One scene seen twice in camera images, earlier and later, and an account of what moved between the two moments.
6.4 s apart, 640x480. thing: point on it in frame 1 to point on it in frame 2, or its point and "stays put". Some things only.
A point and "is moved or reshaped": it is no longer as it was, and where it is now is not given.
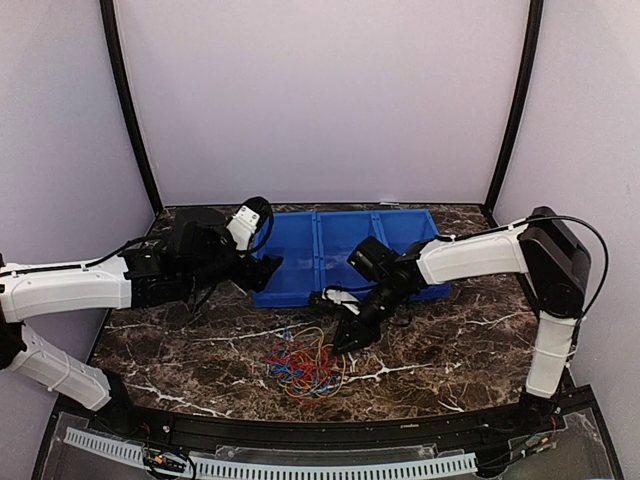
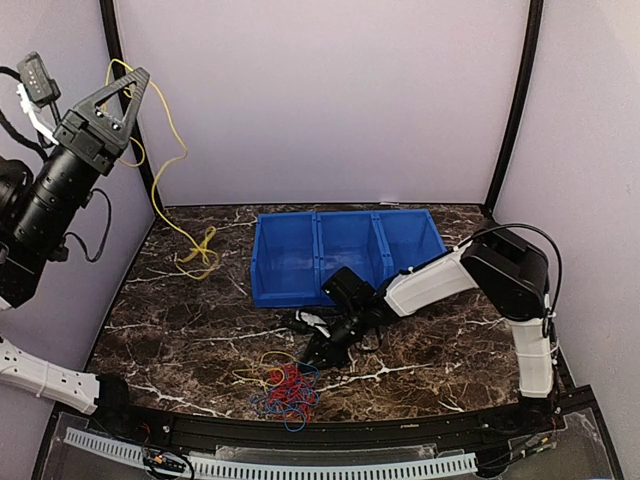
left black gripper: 257,272 to 74,128
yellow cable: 318,363 to 201,263
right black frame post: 534,32 stays put
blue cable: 284,370 to 291,403
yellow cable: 291,396 is moved or reshaped
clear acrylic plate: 328,452 stays put
